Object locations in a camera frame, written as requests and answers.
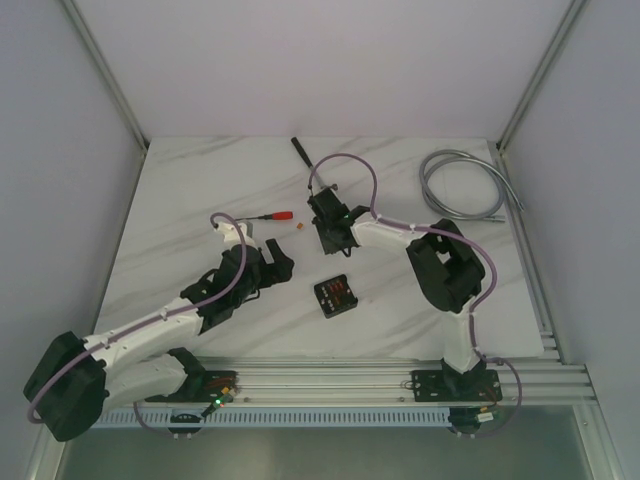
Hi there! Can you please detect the black fuse box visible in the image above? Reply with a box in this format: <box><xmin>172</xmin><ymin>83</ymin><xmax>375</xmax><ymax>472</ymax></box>
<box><xmin>313</xmin><ymin>274</ymin><xmax>359</xmax><ymax>319</ymax></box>

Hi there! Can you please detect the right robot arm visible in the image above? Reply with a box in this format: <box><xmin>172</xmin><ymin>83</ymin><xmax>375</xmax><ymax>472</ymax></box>
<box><xmin>308</xmin><ymin>189</ymin><xmax>485</xmax><ymax>399</ymax></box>

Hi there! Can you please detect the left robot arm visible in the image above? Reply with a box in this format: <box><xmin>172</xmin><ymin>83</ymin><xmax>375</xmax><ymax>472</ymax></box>
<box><xmin>23</xmin><ymin>239</ymin><xmax>294</xmax><ymax>442</ymax></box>

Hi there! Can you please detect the red handled screwdriver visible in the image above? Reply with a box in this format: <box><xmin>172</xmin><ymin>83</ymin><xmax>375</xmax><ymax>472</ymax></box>
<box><xmin>237</xmin><ymin>211</ymin><xmax>294</xmax><ymax>221</ymax></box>

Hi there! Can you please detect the claw hammer black handle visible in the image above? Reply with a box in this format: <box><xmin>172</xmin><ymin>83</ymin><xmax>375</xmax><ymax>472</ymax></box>
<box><xmin>290</xmin><ymin>137</ymin><xmax>338</xmax><ymax>192</ymax></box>

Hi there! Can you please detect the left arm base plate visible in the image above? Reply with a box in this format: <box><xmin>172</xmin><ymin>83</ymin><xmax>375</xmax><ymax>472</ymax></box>
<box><xmin>164</xmin><ymin>370</ymin><xmax>237</xmax><ymax>403</ymax></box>

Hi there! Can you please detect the coiled grey metal hose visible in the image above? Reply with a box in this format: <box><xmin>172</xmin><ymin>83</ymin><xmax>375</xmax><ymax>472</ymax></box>
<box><xmin>418</xmin><ymin>148</ymin><xmax>526</xmax><ymax>223</ymax></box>

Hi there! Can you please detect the aluminium front rail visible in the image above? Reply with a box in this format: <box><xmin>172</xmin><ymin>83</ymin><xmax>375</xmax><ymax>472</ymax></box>
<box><xmin>201</xmin><ymin>358</ymin><xmax>596</xmax><ymax>406</ymax></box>

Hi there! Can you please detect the slotted grey cable duct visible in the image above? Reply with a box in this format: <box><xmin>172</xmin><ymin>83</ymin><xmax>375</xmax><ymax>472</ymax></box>
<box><xmin>94</xmin><ymin>404</ymin><xmax>478</xmax><ymax>430</ymax></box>

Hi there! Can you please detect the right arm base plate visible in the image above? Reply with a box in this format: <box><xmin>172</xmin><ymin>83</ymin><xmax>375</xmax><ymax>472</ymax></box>
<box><xmin>409</xmin><ymin>369</ymin><xmax>503</xmax><ymax>403</ymax></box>

